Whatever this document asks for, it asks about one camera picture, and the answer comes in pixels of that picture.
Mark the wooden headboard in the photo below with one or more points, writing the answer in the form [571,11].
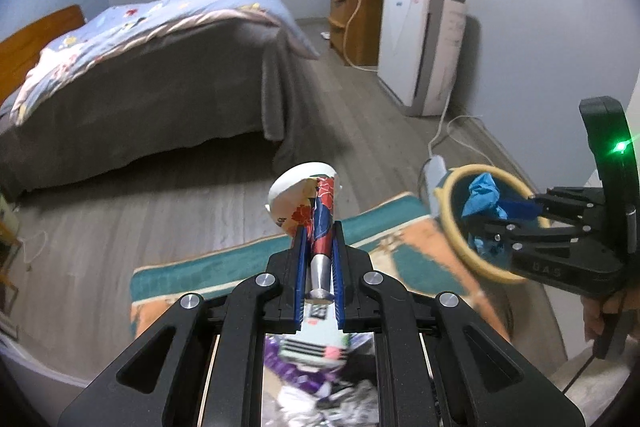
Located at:
[35,37]

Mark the blue paper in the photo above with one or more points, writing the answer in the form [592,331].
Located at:
[482,197]

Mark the crumpled silver foil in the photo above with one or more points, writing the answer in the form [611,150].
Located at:
[345,407]

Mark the wooden cabinet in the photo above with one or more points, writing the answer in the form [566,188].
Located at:
[367,27]

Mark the person's right hand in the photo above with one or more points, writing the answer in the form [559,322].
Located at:
[592,317]

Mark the teal bin with yellow rim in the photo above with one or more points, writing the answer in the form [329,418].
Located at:
[452,202]

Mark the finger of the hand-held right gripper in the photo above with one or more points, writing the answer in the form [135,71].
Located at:
[570,204]
[530,234]

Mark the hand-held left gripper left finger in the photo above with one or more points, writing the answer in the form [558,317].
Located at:
[300,277]

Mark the teal and orange patterned rug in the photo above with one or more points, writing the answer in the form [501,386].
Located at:
[400,237]

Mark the blue floral quilt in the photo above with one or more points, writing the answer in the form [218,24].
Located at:
[165,22]

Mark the grey power strip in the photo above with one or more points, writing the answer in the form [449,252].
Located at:
[434,179]

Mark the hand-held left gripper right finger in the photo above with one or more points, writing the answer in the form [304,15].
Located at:
[338,277]

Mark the beige fuzzy cloth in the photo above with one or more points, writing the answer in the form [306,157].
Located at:
[590,392]

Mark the purple wrapper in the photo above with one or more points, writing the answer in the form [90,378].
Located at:
[280,364]

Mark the bed with floral duvet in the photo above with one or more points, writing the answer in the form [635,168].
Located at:
[165,107]

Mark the white striped packet box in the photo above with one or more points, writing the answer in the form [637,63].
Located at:
[315,342]

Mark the white air purifier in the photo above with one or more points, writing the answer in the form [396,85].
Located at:
[415,47]

